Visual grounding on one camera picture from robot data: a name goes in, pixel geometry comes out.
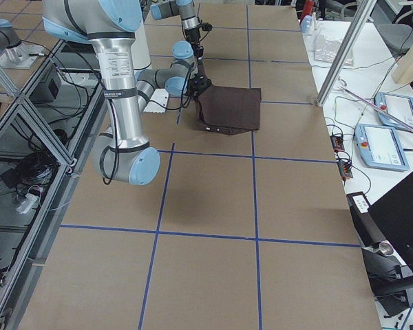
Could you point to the blue teach pendant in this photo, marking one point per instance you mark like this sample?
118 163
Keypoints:
380 147
398 106

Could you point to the black monitor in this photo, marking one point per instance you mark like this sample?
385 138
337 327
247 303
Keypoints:
393 214

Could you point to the black box with label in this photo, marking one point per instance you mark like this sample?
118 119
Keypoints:
367 230

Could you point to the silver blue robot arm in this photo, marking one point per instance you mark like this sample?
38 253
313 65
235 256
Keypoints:
185 9
123 152

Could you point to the white reacher grabber tool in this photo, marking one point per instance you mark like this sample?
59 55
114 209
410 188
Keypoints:
343 86

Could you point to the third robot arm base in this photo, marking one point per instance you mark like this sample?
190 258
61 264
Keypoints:
14 53

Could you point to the white power strip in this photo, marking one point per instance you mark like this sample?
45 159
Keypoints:
28 202

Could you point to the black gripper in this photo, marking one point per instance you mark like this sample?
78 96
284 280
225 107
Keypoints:
195 35
202 74

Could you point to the aluminium frame rack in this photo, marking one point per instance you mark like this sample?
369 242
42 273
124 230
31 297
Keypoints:
49 115

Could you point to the aluminium frame post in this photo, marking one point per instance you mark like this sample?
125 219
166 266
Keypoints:
364 10

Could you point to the near blue teach pendant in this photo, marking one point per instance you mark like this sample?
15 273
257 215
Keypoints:
380 147

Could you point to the silver foil bag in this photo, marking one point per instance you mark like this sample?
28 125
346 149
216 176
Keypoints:
326 48

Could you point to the brown t-shirt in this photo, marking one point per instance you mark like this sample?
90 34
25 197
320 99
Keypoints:
228 110

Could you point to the far blue teach pendant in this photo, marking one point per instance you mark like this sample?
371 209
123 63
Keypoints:
398 106

